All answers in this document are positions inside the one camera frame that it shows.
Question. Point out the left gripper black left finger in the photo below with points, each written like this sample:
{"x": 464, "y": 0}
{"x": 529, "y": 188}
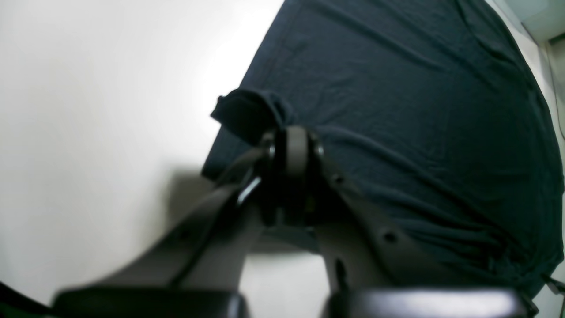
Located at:
{"x": 195, "y": 270}

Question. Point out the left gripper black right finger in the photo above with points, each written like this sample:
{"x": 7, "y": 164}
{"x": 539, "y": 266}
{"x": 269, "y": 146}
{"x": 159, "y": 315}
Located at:
{"x": 375, "y": 269}

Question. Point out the dark navy long-sleeve shirt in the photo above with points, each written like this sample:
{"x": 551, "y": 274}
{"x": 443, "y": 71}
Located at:
{"x": 429, "y": 107}

